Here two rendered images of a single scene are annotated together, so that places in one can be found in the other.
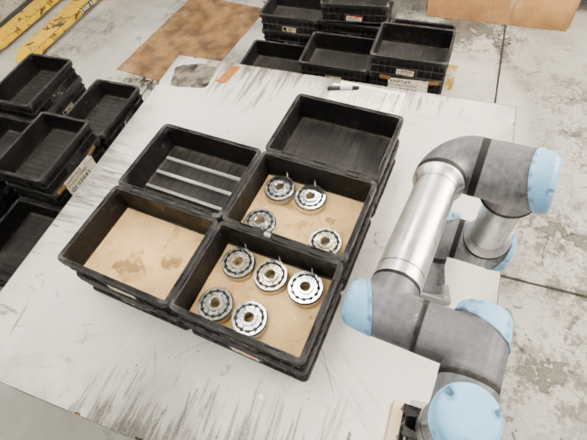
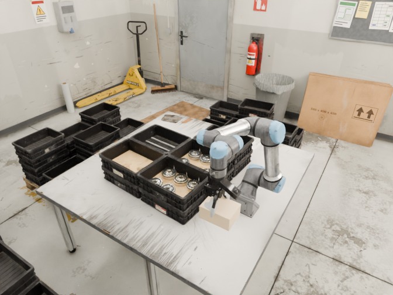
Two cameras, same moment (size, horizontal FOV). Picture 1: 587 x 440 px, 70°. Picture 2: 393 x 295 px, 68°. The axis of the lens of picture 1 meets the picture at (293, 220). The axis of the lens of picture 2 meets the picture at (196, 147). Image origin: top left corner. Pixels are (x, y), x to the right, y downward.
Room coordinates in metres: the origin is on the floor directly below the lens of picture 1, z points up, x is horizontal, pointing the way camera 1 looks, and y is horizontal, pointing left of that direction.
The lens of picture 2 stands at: (-0.99, -0.17, 2.09)
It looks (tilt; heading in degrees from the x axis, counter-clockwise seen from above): 32 degrees down; 6
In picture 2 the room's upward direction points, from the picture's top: straight up
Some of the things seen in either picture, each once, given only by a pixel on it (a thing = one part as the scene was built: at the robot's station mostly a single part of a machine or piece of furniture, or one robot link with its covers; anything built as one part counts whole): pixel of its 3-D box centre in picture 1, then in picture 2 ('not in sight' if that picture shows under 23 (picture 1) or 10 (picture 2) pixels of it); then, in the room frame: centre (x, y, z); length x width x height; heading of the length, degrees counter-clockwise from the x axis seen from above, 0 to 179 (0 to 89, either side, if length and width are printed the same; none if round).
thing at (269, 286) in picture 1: (270, 275); (181, 178); (0.55, 0.09, 0.86); 0.10 x 0.10 x 0.01
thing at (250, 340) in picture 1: (257, 285); (173, 175); (0.50, 0.13, 0.92); 0.40 x 0.30 x 0.02; 59
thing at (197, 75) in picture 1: (191, 74); (171, 117); (1.75, 0.38, 0.71); 0.22 x 0.19 x 0.01; 63
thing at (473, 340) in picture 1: (464, 341); (228, 145); (0.15, -0.20, 1.39); 0.11 x 0.11 x 0.08; 57
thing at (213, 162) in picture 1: (195, 178); (161, 144); (0.96, 0.31, 0.87); 0.40 x 0.30 x 0.11; 59
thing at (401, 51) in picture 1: (407, 77); (273, 144); (1.90, -0.76, 0.37); 0.40 x 0.30 x 0.45; 63
